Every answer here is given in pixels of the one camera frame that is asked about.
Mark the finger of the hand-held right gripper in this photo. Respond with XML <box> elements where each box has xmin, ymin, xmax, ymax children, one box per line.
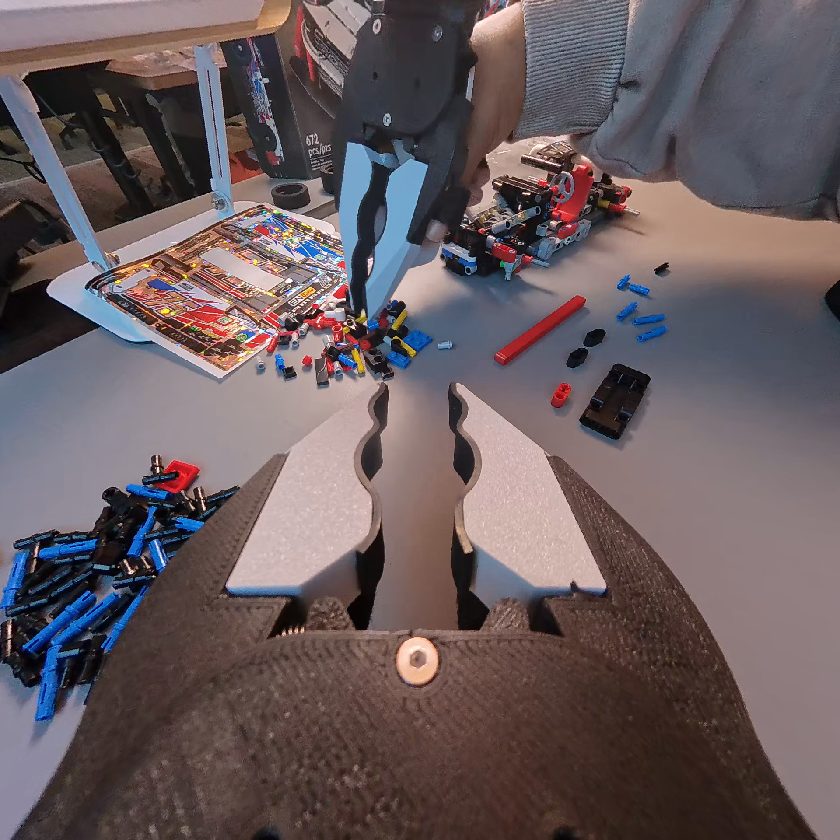
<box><xmin>364</xmin><ymin>156</ymin><xmax>432</xmax><ymax>319</ymax></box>
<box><xmin>335</xmin><ymin>140</ymin><xmax>389</xmax><ymax>316</ymax></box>

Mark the black toy set box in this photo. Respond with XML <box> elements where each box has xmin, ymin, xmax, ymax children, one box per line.
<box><xmin>220</xmin><ymin>0</ymin><xmax>388</xmax><ymax>181</ymax></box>

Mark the person's right forearm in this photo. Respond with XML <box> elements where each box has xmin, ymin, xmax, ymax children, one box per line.
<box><xmin>518</xmin><ymin>0</ymin><xmax>840</xmax><ymax>221</ymax></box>

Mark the holographic sticker sheet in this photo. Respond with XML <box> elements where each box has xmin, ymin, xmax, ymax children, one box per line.
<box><xmin>85</xmin><ymin>205</ymin><xmax>349</xmax><ymax>378</ymax></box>

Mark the black power adapter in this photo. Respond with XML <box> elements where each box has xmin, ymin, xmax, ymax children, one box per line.
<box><xmin>0</xmin><ymin>197</ymin><xmax>70</xmax><ymax>290</ymax></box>

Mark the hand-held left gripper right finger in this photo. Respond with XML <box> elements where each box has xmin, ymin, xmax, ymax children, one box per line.
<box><xmin>448</xmin><ymin>382</ymin><xmax>607</xmax><ymax>627</ymax></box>

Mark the partly built toy car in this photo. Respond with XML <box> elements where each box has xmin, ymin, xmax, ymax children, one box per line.
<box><xmin>441</xmin><ymin>141</ymin><xmax>641</xmax><ymax>280</ymax></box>

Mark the long red toy beam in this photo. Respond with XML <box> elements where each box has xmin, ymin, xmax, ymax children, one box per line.
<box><xmin>493</xmin><ymin>294</ymin><xmax>587</xmax><ymax>366</ymax></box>

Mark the pile of mixed toy bricks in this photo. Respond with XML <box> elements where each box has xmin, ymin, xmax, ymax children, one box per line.
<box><xmin>256</xmin><ymin>298</ymin><xmax>435</xmax><ymax>388</ymax></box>

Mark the black toy panel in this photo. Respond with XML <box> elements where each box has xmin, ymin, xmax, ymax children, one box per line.
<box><xmin>579</xmin><ymin>363</ymin><xmax>652</xmax><ymax>440</ymax></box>

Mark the person's right hand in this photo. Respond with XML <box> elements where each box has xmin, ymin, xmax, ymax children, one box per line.
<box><xmin>423</xmin><ymin>10</ymin><xmax>530</xmax><ymax>245</ymax></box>

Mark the white book stand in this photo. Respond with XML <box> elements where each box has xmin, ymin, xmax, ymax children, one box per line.
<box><xmin>0</xmin><ymin>0</ymin><xmax>342</xmax><ymax>343</ymax></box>

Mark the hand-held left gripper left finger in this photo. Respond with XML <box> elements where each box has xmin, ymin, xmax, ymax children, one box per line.
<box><xmin>225</xmin><ymin>382</ymin><xmax>389</xmax><ymax>627</ymax></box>

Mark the pile of blue black pins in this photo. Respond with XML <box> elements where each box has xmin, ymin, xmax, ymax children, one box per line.
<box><xmin>0</xmin><ymin>454</ymin><xmax>240</xmax><ymax>721</ymax></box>

